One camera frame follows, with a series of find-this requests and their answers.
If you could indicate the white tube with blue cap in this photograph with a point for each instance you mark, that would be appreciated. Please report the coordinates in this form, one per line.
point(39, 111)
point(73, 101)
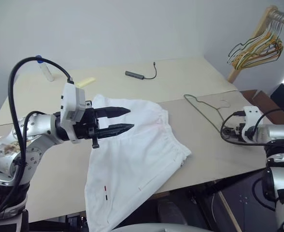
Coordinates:
point(47, 72)

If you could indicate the wooden stick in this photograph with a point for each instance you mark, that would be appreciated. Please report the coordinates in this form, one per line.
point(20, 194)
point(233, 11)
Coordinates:
point(229, 210)

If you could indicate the black case with white marks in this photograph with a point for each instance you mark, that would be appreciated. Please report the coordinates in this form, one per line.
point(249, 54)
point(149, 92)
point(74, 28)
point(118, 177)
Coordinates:
point(243, 198)

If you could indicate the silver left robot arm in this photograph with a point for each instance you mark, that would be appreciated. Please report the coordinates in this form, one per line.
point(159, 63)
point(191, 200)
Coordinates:
point(37, 145)

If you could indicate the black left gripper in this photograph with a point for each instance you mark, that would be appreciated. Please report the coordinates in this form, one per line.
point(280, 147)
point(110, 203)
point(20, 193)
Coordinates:
point(86, 125)

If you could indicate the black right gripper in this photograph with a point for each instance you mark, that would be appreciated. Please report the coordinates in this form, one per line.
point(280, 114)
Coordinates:
point(237, 131)

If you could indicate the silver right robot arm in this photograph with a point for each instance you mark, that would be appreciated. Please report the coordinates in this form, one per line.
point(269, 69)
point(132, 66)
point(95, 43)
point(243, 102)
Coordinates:
point(277, 133)

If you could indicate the pale yellow flat strip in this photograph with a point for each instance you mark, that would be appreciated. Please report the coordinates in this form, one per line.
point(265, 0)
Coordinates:
point(85, 82)

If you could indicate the grey rounded robot body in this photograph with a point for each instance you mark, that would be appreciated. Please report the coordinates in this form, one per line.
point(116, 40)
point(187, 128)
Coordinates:
point(156, 227)

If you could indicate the brown cardboard box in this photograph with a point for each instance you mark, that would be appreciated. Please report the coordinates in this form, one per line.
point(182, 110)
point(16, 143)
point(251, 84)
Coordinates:
point(260, 99)

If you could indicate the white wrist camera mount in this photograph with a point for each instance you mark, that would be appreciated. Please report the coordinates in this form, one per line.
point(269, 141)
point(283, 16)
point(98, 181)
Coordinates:
point(69, 101)
point(249, 120)

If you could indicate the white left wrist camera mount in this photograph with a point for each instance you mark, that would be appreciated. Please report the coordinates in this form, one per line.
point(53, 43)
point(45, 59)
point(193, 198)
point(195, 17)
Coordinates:
point(69, 101)

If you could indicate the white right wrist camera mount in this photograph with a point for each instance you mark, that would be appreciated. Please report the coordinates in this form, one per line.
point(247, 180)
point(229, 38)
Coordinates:
point(249, 120)

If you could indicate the bunch of hangers on rack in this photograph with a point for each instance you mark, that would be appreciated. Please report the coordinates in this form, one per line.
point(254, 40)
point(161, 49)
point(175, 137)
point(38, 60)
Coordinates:
point(247, 44)

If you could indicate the white shorts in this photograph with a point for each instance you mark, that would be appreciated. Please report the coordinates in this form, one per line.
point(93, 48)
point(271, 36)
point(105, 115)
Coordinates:
point(132, 154)

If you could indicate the wooden hanger rack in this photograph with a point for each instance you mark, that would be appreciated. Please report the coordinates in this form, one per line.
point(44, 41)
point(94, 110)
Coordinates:
point(261, 26)

